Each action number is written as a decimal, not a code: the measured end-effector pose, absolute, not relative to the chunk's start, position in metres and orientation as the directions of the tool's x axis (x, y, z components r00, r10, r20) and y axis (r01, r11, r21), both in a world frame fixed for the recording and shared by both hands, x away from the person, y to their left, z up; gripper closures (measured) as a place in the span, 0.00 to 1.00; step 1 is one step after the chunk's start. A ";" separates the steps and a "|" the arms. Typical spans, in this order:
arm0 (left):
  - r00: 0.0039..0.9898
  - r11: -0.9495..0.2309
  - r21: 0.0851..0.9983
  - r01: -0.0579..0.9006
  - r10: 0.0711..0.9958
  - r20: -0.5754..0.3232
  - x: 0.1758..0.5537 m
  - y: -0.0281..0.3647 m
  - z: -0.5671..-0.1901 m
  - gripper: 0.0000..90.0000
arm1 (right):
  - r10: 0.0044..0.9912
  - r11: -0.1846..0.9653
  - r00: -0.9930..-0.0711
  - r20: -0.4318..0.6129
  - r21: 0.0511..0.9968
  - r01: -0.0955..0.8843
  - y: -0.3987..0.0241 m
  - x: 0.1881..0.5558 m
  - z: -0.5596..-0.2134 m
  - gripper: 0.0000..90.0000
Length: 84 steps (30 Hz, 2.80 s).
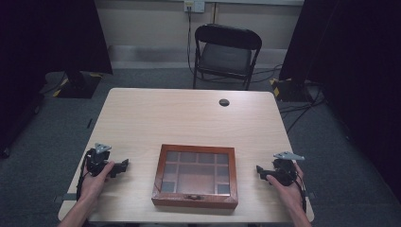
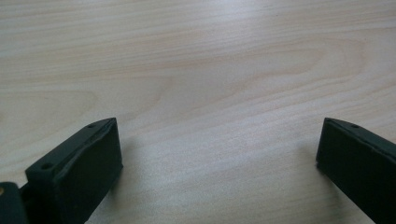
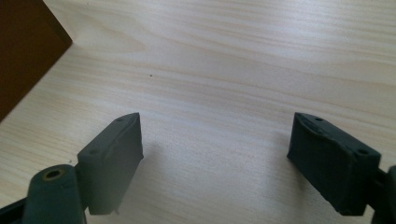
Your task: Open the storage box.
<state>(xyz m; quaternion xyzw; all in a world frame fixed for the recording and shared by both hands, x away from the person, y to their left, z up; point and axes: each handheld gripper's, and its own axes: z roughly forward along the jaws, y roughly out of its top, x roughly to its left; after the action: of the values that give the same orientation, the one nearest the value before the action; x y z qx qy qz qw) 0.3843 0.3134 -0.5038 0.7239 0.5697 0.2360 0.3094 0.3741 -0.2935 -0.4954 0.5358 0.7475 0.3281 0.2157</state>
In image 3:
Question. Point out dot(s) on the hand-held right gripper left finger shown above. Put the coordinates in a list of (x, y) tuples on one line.
[(109, 165)]

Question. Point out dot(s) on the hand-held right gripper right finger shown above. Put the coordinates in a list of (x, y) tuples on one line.
[(333, 171)]

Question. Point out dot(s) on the dark brown board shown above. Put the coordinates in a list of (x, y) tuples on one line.
[(26, 53)]

